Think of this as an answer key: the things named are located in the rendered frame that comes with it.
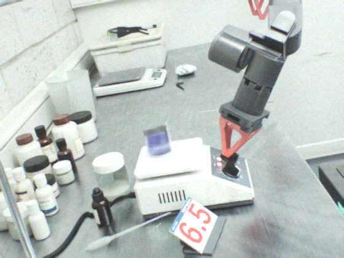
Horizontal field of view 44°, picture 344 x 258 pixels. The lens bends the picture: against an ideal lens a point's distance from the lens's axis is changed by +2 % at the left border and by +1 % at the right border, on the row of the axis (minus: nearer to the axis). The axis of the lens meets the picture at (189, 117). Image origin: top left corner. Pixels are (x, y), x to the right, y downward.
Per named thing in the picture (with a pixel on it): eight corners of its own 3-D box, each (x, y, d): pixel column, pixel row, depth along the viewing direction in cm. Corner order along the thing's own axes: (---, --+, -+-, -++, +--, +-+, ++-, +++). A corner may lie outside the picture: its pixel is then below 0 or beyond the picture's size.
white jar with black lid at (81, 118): (86, 145, 112) (79, 120, 110) (67, 144, 116) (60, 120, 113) (102, 134, 118) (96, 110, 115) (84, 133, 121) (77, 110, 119)
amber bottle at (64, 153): (80, 171, 98) (70, 137, 95) (67, 177, 96) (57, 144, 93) (72, 168, 100) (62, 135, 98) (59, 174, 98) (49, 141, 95)
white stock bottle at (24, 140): (19, 179, 100) (5, 140, 96) (37, 168, 104) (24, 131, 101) (36, 181, 97) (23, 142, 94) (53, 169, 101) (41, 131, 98)
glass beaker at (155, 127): (151, 148, 82) (142, 109, 79) (178, 146, 80) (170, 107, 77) (142, 163, 76) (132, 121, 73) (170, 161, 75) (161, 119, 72)
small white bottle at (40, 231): (53, 231, 76) (41, 197, 74) (45, 240, 74) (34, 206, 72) (40, 231, 77) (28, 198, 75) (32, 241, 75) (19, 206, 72)
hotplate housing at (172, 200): (247, 169, 85) (242, 132, 82) (255, 205, 72) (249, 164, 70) (139, 185, 86) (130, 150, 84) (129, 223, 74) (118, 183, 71)
